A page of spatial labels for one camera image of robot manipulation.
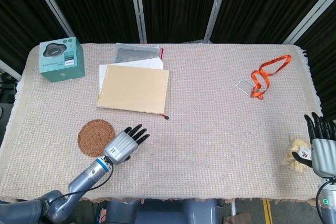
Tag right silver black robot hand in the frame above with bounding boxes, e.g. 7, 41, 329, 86
292, 112, 336, 178

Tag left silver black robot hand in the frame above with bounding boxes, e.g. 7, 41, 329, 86
103, 124, 151, 164

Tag grey robot base body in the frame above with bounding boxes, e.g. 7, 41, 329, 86
106, 191, 220, 224

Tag round woven brown coaster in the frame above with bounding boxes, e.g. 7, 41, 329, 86
78, 120, 116, 156

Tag beige woven tablecloth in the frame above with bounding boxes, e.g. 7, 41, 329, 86
0, 42, 323, 203

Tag bag of pale snack chips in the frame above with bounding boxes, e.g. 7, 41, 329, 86
283, 136, 314, 175

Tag tan kraft cover notebook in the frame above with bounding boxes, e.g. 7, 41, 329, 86
96, 65, 170, 116

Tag white loose-leaf paper sheets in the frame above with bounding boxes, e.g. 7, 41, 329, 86
98, 57, 164, 97

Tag clear zip pouch red edge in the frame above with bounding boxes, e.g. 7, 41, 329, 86
113, 42, 165, 63

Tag clear plastic badge holder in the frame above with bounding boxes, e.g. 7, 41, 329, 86
236, 78, 254, 95

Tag teal speaker product box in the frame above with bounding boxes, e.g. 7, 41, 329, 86
39, 37, 86, 82

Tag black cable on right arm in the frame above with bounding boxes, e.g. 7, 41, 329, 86
315, 179, 336, 221

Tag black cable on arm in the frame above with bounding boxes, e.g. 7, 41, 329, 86
48, 163, 114, 206
315, 179, 336, 221

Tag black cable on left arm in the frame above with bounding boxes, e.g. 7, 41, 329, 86
48, 163, 114, 206

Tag orange lanyard strap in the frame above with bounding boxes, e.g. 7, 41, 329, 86
250, 55, 292, 99

